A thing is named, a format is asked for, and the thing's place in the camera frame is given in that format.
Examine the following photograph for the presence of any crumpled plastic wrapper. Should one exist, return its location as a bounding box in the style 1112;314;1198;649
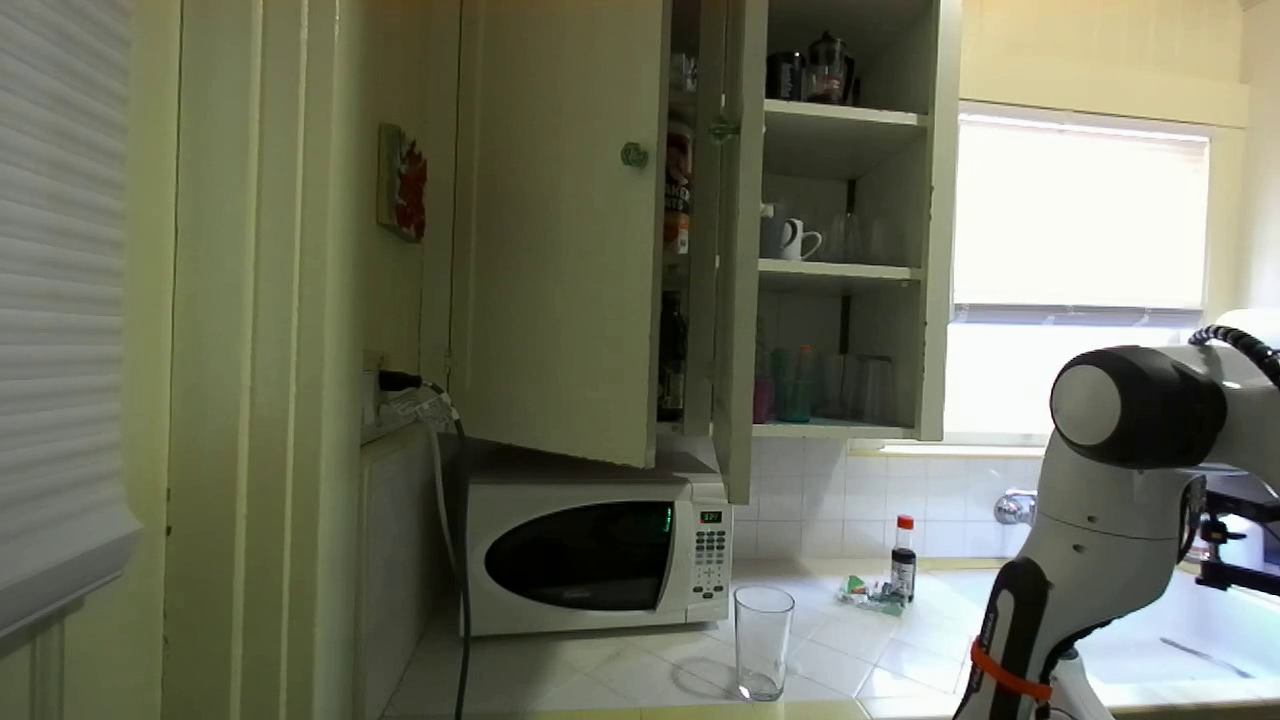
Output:
842;576;902;615

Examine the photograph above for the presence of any cream upper cabinet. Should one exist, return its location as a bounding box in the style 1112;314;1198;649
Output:
659;0;960;500

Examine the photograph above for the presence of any white window blind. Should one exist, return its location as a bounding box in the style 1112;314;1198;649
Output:
951;114;1212;314

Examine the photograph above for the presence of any white microwave oven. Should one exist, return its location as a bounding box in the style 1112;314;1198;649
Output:
462;475;733;637

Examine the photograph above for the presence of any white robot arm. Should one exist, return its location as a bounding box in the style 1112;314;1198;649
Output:
951;325;1280;720

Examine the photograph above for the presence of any dark soy sauce bottle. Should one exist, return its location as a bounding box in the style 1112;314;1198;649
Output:
891;518;915;603

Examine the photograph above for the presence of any cream upper cabinet door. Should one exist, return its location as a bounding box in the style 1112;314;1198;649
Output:
456;0;668;470

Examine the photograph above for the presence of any white mug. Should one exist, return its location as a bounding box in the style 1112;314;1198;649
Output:
758;206;825;261

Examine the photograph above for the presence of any dark teapot on shelf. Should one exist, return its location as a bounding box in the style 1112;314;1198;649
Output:
769;34;859;104

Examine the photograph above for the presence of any red wall item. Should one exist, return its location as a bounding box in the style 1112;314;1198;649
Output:
378;125;426;239

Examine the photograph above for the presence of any clear drinking glass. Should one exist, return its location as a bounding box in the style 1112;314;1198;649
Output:
736;588;797;703

